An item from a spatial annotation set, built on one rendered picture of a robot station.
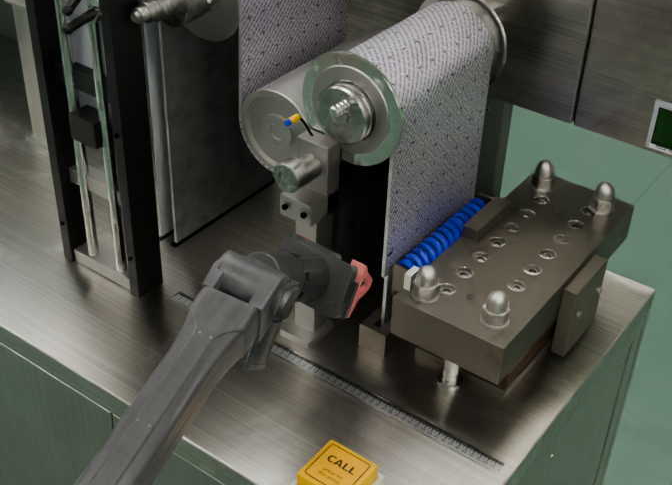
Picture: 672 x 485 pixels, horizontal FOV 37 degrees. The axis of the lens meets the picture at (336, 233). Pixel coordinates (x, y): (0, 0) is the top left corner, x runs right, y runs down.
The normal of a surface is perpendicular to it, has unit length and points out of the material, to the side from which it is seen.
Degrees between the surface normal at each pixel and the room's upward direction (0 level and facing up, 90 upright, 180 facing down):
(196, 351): 15
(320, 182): 90
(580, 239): 0
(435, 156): 90
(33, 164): 0
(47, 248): 0
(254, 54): 92
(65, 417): 90
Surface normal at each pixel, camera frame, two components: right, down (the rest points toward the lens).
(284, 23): 0.80, 0.39
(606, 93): -0.59, 0.45
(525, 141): 0.03, -0.82
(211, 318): 0.10, -0.65
